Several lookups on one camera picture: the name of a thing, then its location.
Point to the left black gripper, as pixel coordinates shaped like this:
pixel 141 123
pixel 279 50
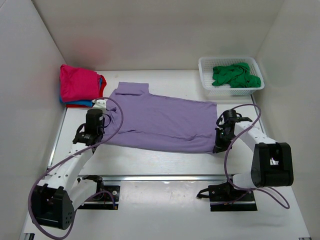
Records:
pixel 104 120

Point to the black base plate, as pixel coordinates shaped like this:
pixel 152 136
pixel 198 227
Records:
pixel 108 199
pixel 225 198

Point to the white plastic basket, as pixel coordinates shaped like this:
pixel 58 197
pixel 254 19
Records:
pixel 205 65

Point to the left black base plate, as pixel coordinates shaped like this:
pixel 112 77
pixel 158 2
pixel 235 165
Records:
pixel 108 199

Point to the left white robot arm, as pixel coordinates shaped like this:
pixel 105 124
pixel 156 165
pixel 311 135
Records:
pixel 55 201

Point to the aluminium rail front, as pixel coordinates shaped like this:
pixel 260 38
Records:
pixel 159 177

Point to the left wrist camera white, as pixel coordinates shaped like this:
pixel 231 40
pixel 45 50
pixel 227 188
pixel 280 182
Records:
pixel 99 104

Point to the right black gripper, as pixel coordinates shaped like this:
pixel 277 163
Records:
pixel 219 146

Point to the folded pink t shirt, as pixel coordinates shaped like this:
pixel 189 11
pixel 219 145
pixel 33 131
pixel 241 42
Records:
pixel 78 84

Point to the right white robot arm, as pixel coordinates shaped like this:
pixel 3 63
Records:
pixel 271 164

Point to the purple t shirt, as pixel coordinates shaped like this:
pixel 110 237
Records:
pixel 139 119

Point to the green t shirt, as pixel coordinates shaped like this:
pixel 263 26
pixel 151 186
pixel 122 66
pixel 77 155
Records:
pixel 235 75

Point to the folded blue t shirt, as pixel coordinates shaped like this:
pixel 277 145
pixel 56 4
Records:
pixel 82 101

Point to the folded red t shirt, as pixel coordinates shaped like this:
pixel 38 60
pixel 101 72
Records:
pixel 75 105

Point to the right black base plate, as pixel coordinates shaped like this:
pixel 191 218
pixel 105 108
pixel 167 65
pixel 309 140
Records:
pixel 225 198

